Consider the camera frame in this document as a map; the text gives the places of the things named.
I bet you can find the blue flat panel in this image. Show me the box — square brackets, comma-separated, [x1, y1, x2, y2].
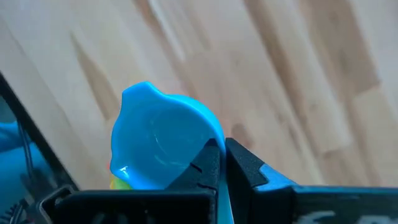
[0, 119, 60, 218]

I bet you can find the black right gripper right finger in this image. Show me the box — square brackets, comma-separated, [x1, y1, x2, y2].
[224, 138, 295, 224]

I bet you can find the black table edge trim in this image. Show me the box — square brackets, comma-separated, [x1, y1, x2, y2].
[0, 72, 79, 190]

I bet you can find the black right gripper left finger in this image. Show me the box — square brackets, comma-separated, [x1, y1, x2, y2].
[164, 138, 222, 224]

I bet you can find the green measuring cup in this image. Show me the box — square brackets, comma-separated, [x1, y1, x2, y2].
[111, 177, 134, 190]

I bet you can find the teal measuring cup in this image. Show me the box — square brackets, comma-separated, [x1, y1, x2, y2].
[109, 81, 234, 224]

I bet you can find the thin black cable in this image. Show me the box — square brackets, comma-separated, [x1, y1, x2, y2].
[17, 119, 35, 187]

